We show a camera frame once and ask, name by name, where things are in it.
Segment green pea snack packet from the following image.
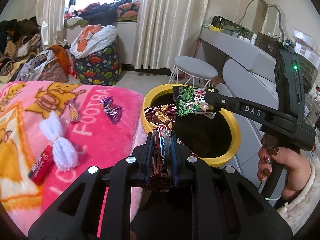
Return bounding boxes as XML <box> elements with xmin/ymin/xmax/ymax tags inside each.
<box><xmin>172</xmin><ymin>86</ymin><xmax>216</xmax><ymax>119</ymax></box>

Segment brown chocolate bar wrapper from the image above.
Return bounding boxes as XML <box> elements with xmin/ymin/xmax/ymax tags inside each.
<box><xmin>145</xmin><ymin>104</ymin><xmax>177</xmax><ymax>192</ymax></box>

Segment cream fleece sleeve forearm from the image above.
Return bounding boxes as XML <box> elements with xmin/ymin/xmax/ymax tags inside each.
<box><xmin>277</xmin><ymin>157</ymin><xmax>319</xmax><ymax>235</ymax></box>

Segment yellow rimmed black trash bin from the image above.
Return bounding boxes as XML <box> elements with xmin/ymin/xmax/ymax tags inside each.
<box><xmin>140</xmin><ymin>83</ymin><xmax>242</xmax><ymax>168</ymax></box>

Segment person's right hand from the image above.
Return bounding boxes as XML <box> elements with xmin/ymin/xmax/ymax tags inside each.
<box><xmin>257</xmin><ymin>134</ymin><xmax>311</xmax><ymax>201</ymax></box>

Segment round grey stool white legs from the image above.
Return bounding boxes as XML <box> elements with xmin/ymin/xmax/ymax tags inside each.
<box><xmin>168</xmin><ymin>56</ymin><xmax>219</xmax><ymax>87</ymax></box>

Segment white cosmetic bottle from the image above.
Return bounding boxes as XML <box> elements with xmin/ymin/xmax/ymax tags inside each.
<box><xmin>251</xmin><ymin>33</ymin><xmax>257</xmax><ymax>45</ymax></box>

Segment dark green camouflage bag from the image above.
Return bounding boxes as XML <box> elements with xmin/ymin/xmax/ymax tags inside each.
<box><xmin>211</xmin><ymin>15</ymin><xmax>253</xmax><ymax>40</ymax></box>

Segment dark woven storage basket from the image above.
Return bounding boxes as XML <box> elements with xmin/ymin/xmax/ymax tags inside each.
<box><xmin>254</xmin><ymin>31</ymin><xmax>318</xmax><ymax>81</ymax></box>

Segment purple yellow candy wrapper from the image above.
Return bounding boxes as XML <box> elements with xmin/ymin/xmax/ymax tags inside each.
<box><xmin>67</xmin><ymin>99</ymin><xmax>80</xmax><ymax>124</ymax></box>

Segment red snack wrapper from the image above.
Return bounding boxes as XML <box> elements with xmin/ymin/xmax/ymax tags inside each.
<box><xmin>28</xmin><ymin>146</ymin><xmax>54</xmax><ymax>185</ymax></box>

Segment pink cartoon fleece blanket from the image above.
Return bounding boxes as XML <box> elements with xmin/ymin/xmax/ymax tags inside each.
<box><xmin>1</xmin><ymin>81</ymin><xmax>145</xmax><ymax>236</ymax></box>

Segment arched vanity mirror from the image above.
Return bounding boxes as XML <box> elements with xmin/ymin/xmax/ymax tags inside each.
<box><xmin>238</xmin><ymin>0</ymin><xmax>286</xmax><ymax>42</ymax></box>

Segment right cream curtain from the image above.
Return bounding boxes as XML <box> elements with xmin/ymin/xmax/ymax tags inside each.
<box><xmin>132</xmin><ymin>0</ymin><xmax>209</xmax><ymax>69</ymax></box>

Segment cream curtain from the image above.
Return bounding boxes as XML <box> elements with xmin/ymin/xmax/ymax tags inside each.
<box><xmin>36</xmin><ymin>0</ymin><xmax>66</xmax><ymax>50</ymax></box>
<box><xmin>132</xmin><ymin>0</ymin><xmax>209</xmax><ymax>69</ymax></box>

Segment dinosaur print fabric bag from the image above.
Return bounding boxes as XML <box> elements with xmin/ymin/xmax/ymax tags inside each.
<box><xmin>72</xmin><ymin>35</ymin><xmax>122</xmax><ymax>86</ymax></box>

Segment clothes pile on windowsill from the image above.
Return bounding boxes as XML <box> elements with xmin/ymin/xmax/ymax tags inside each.
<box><xmin>64</xmin><ymin>0</ymin><xmax>140</xmax><ymax>28</ymax></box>

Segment floral patterned brown bag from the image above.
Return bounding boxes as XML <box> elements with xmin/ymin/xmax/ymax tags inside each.
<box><xmin>39</xmin><ymin>60</ymin><xmax>69</xmax><ymax>83</ymax></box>

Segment white orange cloth bundle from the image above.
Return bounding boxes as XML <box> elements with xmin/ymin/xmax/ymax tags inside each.
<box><xmin>69</xmin><ymin>25</ymin><xmax>118</xmax><ymax>59</ymax></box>

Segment pile of clothes on bed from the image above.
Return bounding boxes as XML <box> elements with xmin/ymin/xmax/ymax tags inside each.
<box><xmin>1</xmin><ymin>17</ymin><xmax>56</xmax><ymax>84</ymax></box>

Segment left cream curtain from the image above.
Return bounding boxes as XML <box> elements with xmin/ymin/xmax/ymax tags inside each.
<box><xmin>36</xmin><ymin>0</ymin><xmax>66</xmax><ymax>50</ymax></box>

